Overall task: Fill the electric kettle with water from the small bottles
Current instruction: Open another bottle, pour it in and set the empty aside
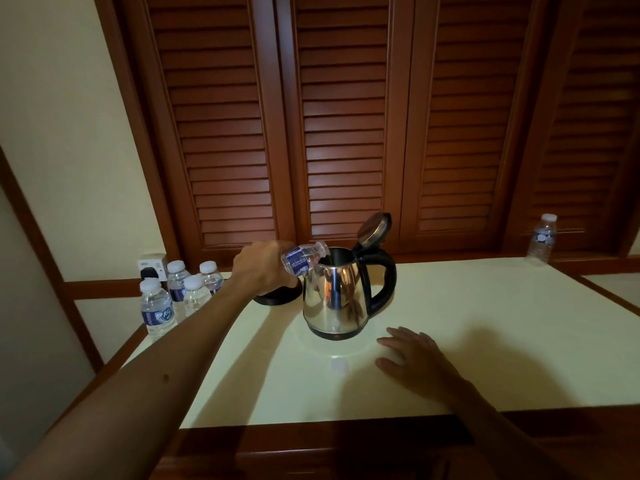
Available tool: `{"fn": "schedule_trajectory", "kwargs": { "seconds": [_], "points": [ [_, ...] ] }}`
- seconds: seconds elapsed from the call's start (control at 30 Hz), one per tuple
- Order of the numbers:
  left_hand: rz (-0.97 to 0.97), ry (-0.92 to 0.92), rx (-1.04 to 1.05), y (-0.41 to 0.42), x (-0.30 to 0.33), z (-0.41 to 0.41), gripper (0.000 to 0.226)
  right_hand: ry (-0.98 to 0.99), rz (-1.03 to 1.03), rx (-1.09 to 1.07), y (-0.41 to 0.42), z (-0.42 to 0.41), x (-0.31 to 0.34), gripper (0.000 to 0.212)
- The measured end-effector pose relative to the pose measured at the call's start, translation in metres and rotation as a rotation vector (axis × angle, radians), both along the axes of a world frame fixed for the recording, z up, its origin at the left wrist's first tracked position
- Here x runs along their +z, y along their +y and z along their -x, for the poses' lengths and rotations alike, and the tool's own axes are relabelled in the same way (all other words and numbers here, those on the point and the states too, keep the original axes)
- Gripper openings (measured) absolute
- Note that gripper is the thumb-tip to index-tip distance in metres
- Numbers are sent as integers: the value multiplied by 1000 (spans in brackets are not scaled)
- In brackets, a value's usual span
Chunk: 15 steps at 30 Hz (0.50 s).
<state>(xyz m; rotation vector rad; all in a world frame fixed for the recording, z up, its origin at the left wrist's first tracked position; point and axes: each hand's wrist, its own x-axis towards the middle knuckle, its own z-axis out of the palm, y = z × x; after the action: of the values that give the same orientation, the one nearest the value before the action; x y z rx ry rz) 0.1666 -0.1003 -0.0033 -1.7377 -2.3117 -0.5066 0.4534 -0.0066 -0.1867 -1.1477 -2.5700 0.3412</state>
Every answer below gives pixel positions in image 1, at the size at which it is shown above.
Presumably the person's left hand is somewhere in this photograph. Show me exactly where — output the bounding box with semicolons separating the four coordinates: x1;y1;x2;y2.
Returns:
231;239;301;295

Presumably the person's right hand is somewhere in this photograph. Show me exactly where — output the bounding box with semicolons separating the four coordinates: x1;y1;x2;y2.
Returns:
375;326;471;405

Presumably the clear water bottle blue label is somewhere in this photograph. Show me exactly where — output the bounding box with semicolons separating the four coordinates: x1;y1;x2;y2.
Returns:
281;240;331;277
525;213;559;265

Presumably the steel electric kettle black handle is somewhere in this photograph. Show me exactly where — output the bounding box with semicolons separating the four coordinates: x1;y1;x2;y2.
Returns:
302;211;399;341

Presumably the cluster of clear water bottles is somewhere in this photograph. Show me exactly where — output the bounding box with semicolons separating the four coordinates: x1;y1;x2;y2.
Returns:
139;259;225;341

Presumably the person's left forearm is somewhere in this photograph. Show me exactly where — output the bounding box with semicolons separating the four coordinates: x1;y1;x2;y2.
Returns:
5;279;251;480

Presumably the person's right forearm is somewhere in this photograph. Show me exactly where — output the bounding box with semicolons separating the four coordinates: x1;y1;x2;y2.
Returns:
447;377;576;480

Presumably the black round kettle base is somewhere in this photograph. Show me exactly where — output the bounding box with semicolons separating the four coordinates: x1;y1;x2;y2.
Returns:
253;282;304;307

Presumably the wooden cabinet cream top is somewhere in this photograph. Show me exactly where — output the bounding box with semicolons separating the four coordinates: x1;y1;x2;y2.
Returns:
49;254;640;480

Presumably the brown louvered wooden shutter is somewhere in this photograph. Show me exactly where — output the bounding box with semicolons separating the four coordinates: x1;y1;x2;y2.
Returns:
397;0;556;253
117;0;299;261
502;0;640;255
275;0;416;251

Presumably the white wall socket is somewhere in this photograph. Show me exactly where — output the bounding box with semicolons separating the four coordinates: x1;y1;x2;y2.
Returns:
137;253;169;281

